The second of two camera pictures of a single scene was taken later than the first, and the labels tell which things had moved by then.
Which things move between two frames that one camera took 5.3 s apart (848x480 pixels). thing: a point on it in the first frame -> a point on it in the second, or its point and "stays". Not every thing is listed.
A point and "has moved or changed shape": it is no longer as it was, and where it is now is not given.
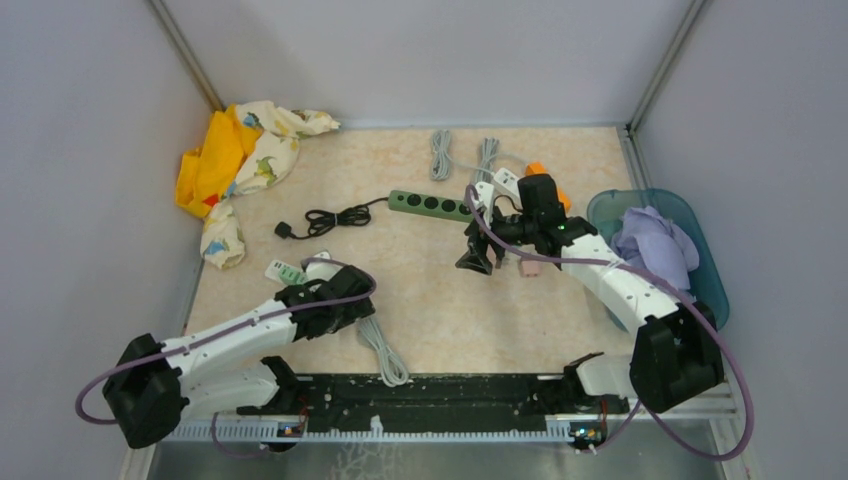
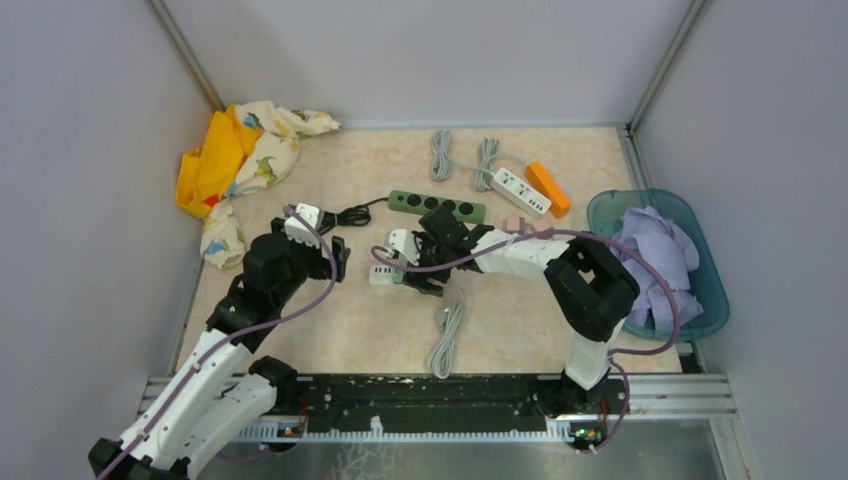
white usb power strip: (507, 182) stays
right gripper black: (476, 257) -> (419, 280)
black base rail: (438, 403) stays
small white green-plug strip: (285, 273) has moved or changed shape
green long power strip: (429, 205) stays
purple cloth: (649, 241) stays
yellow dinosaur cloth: (246, 148) stays
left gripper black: (362, 308) -> (339, 253)
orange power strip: (540, 168) stays
